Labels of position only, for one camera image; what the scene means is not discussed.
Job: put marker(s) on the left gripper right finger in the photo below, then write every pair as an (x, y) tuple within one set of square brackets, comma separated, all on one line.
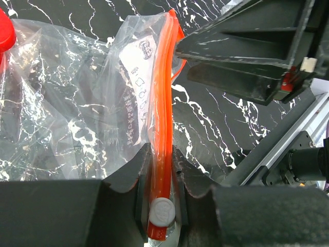
[(194, 203)]

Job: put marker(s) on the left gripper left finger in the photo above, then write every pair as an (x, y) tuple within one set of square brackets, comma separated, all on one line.
[(127, 206)]

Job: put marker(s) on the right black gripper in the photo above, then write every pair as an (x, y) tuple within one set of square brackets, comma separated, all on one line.
[(271, 50)]

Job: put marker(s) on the clear bag orange zipper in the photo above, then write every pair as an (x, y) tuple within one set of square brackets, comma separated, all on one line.
[(73, 112)]

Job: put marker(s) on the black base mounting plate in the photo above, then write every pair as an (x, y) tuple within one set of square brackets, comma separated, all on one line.
[(253, 159)]

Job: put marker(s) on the red plastic tray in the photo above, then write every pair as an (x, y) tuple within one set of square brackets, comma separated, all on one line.
[(8, 36)]

